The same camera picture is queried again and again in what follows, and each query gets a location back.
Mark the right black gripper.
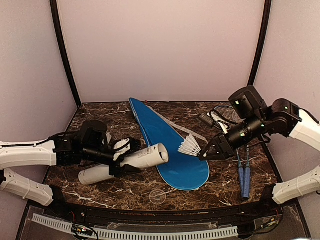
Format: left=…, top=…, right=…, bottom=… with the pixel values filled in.
left=198, top=111, right=267, bottom=160

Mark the white shuttlecock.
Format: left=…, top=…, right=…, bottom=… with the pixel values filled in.
left=178, top=134, right=202, bottom=157

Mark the blue racket bag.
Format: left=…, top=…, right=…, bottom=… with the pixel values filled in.
left=129, top=98, right=210, bottom=191

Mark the white shuttlecock tube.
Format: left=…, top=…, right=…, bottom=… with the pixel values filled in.
left=78, top=143, right=169, bottom=186

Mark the clear plastic tube lid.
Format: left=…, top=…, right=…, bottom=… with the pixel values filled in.
left=149, top=189, right=167, bottom=205

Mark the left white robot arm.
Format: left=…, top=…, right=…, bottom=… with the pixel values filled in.
left=0, top=120, right=141, bottom=218

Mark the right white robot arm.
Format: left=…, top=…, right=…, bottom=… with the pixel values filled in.
left=199, top=85, right=320, bottom=217

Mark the blue badminton racket right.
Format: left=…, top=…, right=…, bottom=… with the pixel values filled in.
left=236, top=144, right=251, bottom=201

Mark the blue badminton racket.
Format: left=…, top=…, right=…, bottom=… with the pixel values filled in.
left=214, top=105, right=245, bottom=198
left=236, top=144, right=251, bottom=201

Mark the blue badminton racket left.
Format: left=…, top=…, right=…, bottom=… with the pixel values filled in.
left=214, top=105, right=245, bottom=198

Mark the small circuit board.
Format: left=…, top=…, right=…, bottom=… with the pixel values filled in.
left=71, top=224, right=93, bottom=237

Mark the black front table rail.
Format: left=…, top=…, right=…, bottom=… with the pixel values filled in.
left=44, top=202, right=284, bottom=226

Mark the white slotted cable duct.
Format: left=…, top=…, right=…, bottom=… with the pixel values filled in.
left=31, top=213, right=239, bottom=240

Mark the black left corner post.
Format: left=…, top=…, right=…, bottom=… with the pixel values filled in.
left=49, top=0, right=82, bottom=108

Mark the black corner post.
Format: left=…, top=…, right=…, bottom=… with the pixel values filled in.
left=49, top=0, right=82, bottom=108
left=247, top=0, right=272, bottom=86

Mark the black right corner post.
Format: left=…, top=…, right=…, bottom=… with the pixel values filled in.
left=247, top=0, right=272, bottom=86

